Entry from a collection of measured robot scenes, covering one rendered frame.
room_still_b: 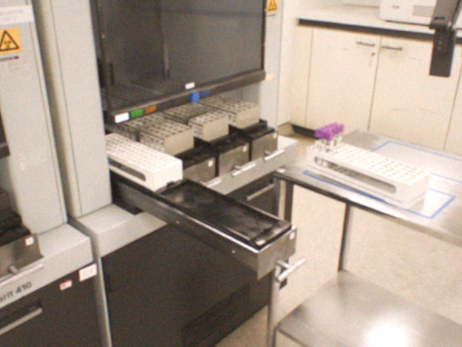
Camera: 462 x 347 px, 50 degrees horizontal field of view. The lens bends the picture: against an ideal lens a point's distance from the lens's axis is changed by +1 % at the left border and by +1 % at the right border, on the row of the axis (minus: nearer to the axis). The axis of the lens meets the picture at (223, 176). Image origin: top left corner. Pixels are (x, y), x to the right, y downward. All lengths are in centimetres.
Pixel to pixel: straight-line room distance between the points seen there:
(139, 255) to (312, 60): 258
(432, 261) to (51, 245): 185
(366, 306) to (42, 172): 111
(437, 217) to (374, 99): 233
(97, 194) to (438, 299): 156
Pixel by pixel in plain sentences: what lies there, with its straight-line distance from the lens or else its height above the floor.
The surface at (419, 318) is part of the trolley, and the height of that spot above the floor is 28.
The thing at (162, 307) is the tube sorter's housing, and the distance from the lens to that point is 153.
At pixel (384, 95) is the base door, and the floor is 45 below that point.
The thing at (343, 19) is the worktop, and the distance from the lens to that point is 349.
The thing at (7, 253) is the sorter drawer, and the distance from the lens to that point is 114.
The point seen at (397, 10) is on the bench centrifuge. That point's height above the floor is 98.
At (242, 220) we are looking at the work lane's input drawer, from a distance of 113.
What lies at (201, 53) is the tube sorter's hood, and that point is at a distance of 142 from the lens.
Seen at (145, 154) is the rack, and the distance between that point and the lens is 132.
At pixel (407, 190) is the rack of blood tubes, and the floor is 87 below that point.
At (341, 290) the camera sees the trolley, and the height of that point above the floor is 28.
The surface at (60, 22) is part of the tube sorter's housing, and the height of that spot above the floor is 122.
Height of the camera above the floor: 138
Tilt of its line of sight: 26 degrees down
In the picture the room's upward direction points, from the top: straight up
